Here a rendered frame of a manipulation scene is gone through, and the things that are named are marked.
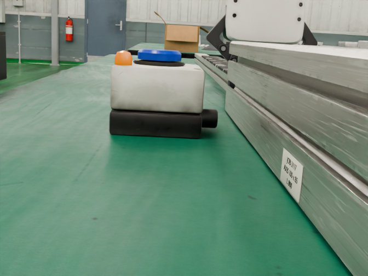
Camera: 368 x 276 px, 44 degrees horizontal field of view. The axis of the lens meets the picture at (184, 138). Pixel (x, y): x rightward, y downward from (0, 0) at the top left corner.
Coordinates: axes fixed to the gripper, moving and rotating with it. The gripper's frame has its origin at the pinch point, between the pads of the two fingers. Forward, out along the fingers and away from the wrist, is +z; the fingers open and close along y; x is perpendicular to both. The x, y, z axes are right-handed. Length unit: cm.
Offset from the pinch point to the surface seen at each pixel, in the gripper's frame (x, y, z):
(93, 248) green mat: 43.5, 14.9, 3.1
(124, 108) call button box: 22.4, 15.7, 0.7
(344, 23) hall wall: -1094, -427, -60
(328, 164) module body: 39.3, 4.1, 0.3
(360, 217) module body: 45.4, 5.0, 0.6
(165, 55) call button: 20.4, 12.5, -3.8
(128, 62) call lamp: 22.0, 15.6, -3.1
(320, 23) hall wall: -1093, -367, -57
